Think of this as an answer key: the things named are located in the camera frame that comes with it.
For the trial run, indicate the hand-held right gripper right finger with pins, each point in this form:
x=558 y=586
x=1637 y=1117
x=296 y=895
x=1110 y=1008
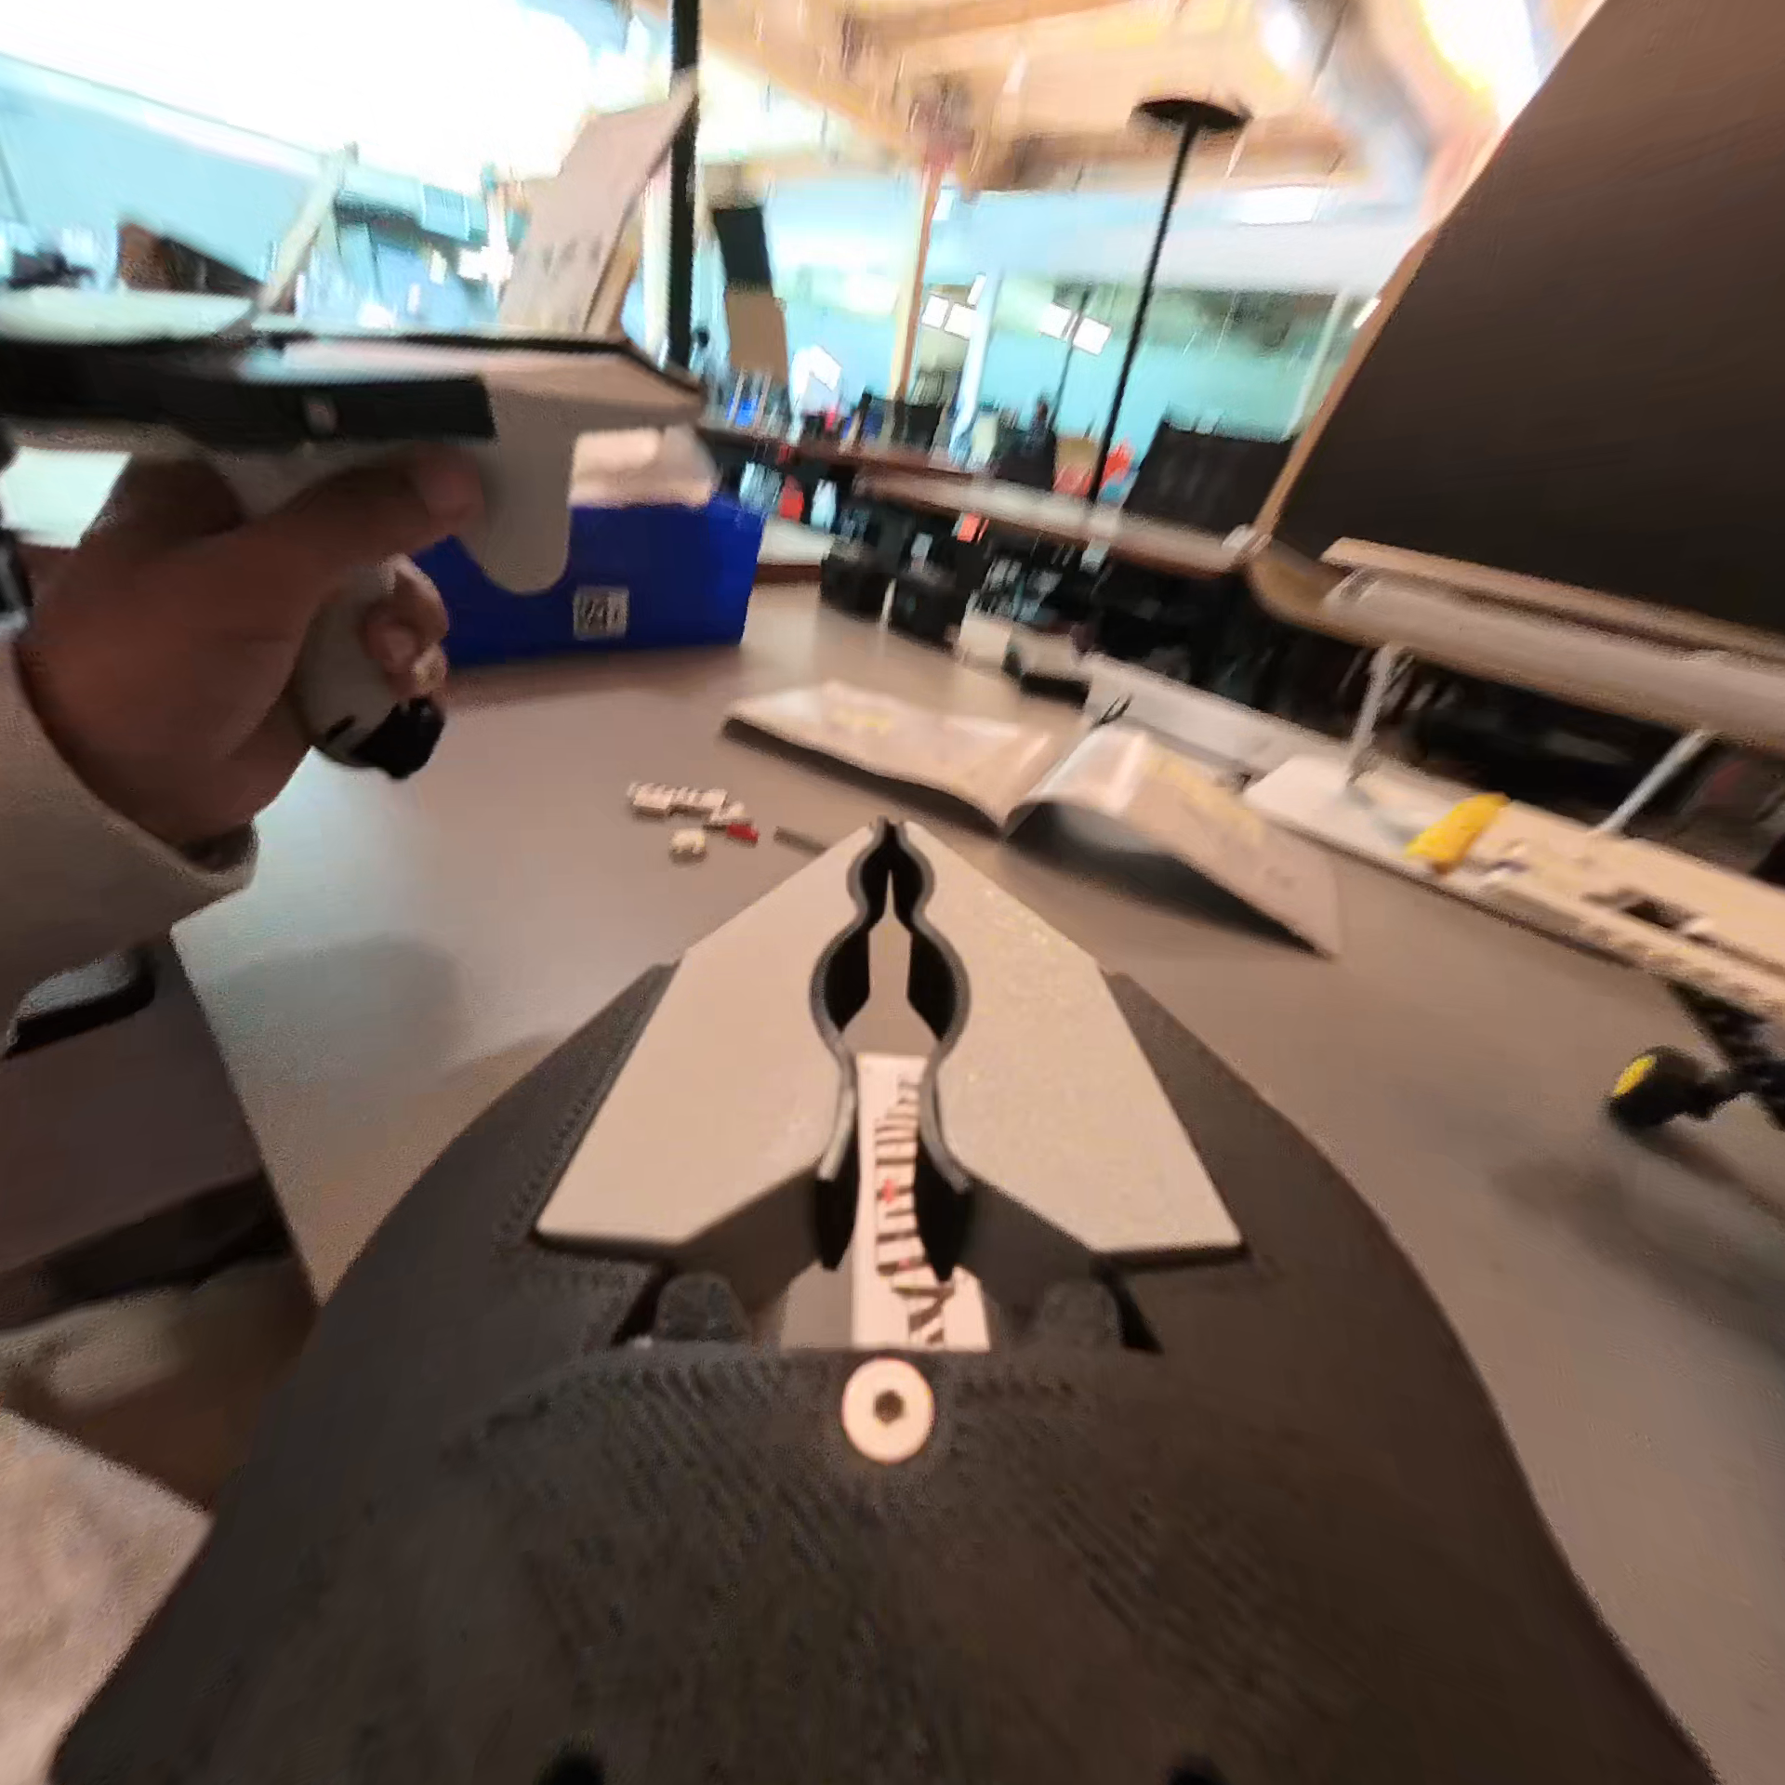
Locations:
x=1075 y=1117

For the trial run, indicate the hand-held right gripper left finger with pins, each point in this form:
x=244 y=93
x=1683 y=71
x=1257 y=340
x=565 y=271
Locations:
x=698 y=1117

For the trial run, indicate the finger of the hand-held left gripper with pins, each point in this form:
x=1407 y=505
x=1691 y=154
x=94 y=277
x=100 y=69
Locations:
x=558 y=406

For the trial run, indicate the person's left forearm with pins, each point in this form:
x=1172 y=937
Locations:
x=70 y=893

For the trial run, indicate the dark grey lego axle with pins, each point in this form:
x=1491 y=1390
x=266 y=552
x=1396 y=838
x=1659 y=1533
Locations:
x=799 y=839

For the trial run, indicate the striped white lego assembly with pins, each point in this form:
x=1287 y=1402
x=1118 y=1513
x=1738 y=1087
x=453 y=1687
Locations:
x=676 y=804

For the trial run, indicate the yellow white lego vehicle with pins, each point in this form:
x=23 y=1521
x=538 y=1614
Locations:
x=1457 y=832

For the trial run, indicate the person's left hand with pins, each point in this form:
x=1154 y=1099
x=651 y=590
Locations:
x=153 y=643

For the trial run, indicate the printed poster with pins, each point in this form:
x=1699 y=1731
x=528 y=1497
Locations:
x=585 y=237

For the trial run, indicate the blue plastic bin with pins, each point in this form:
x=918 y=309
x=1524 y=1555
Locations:
x=670 y=586

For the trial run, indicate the zebra striped sticker sheet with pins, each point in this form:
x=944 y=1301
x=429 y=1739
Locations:
x=906 y=1313

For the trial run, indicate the black vertical pole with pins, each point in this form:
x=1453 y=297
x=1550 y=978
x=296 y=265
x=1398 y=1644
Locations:
x=684 y=168

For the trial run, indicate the open instruction booklet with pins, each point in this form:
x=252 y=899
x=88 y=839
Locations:
x=906 y=740

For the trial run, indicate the white tablet stand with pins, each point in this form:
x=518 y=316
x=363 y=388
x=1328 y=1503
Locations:
x=1534 y=635

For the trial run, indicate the tablet screen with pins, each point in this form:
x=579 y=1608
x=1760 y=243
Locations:
x=1576 y=350

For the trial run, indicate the black pole with round mount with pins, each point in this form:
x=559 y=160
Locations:
x=1186 y=116

